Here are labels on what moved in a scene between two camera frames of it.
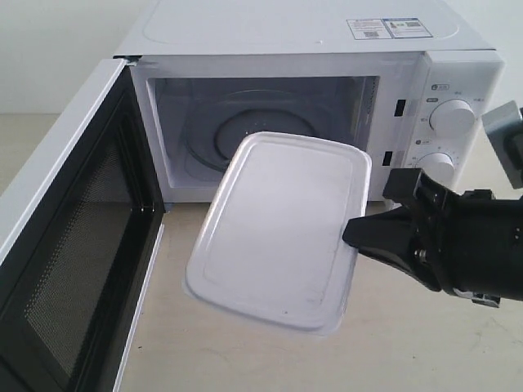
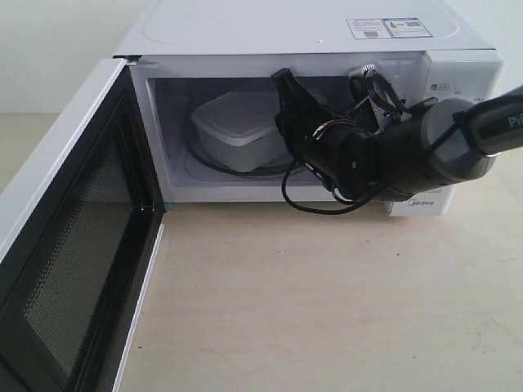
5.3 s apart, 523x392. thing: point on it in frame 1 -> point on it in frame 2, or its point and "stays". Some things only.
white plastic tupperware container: (273, 246) -> (239, 132)
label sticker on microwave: (387, 28) stays
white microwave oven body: (408, 78) stays
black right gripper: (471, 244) -> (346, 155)
